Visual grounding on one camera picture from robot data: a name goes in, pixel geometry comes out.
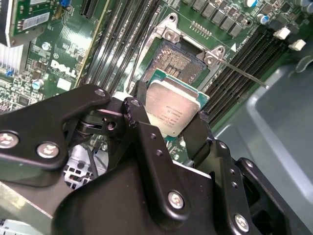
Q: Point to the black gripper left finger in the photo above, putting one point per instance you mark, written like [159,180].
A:
[36,122]

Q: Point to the silver CPU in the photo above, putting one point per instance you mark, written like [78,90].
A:
[171,107]

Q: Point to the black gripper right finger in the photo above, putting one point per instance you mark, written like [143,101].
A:
[234,195]

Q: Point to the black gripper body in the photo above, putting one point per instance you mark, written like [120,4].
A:
[127,200]

